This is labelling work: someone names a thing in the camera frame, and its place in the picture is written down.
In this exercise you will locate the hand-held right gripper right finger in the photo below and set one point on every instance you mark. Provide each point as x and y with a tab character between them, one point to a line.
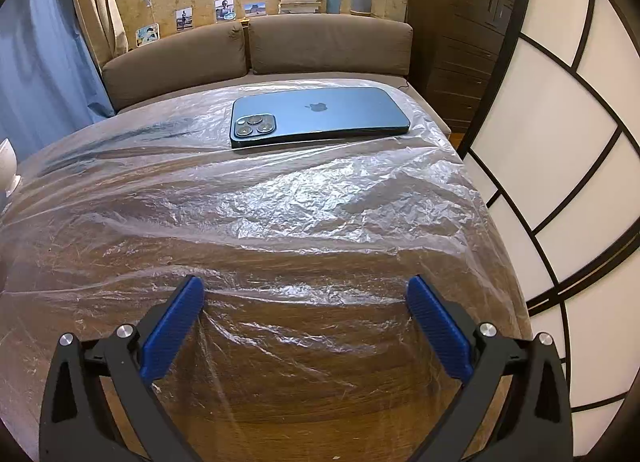
440	327

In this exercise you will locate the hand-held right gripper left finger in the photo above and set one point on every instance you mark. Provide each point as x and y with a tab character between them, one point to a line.
172	327

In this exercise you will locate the clear plastic table cover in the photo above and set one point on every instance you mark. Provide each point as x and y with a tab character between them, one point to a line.
300	212

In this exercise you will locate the white sliding screen door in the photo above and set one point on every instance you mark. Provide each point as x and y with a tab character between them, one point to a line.
565	142

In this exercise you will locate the white footed cup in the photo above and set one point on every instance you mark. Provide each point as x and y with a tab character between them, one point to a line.
7	162

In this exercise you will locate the brown sofa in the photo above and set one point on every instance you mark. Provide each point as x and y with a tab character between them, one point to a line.
200	90

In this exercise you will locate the blue smartphone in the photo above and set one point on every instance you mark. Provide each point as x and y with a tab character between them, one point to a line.
325	117

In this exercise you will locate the dark wooden dresser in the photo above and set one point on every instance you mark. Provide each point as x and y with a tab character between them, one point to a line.
455	42

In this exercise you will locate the cartoon photo print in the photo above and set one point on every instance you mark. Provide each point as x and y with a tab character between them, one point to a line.
148	35

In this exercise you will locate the blue curtain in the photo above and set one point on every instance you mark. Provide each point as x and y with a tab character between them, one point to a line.
45	57

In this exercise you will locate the standing figure photo print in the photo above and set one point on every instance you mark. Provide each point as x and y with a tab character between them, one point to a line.
184	19

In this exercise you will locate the portrait photo print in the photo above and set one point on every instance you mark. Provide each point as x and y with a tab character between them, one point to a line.
225	10

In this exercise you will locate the landscape photo print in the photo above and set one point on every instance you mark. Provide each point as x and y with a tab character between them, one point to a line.
255	10

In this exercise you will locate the teal cup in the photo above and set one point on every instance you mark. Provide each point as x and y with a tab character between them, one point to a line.
334	2

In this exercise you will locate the stack of books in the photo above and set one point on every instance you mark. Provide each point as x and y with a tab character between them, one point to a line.
302	0

